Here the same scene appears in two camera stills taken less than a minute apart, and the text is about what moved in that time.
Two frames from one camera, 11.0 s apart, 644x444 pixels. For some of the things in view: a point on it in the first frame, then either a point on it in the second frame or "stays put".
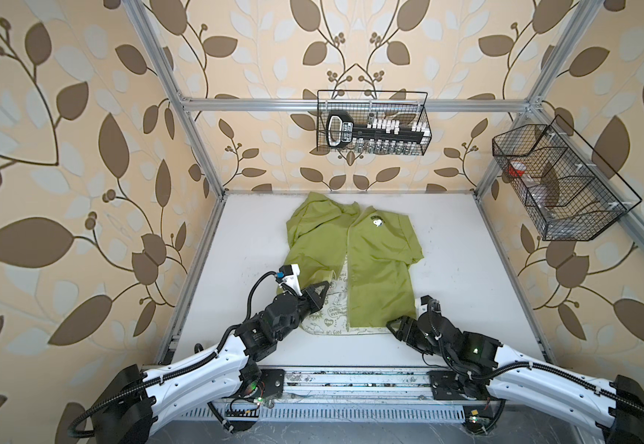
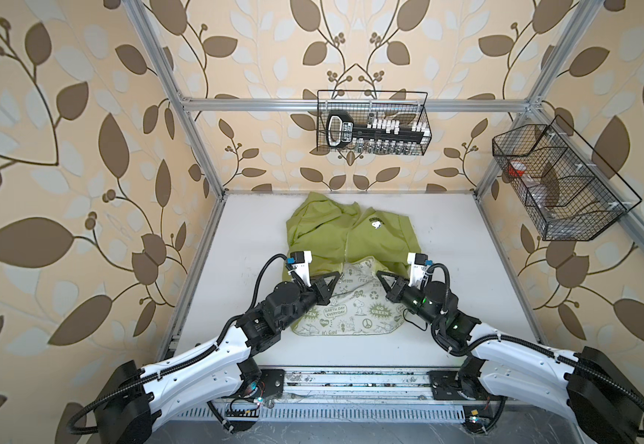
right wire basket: (570, 192) stays put
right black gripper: (404, 321) to (397, 289)
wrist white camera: (289, 274) to (300, 261)
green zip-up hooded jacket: (366, 257) stays put
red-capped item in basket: (516, 168) stays put
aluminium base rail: (361, 386) stays put
